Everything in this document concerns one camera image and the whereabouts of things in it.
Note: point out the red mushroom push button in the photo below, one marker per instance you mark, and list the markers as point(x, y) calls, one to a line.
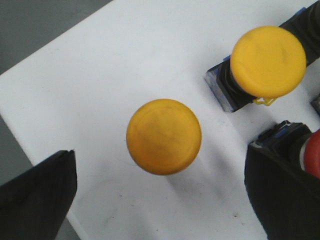
point(294, 143)

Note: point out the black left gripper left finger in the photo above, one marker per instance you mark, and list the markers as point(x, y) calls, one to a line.
point(34, 205)

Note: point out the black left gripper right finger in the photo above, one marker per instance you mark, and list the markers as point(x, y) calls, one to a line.
point(285, 199)

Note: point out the yellow mushroom push button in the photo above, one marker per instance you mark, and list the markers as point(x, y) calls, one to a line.
point(266, 63)
point(164, 137)

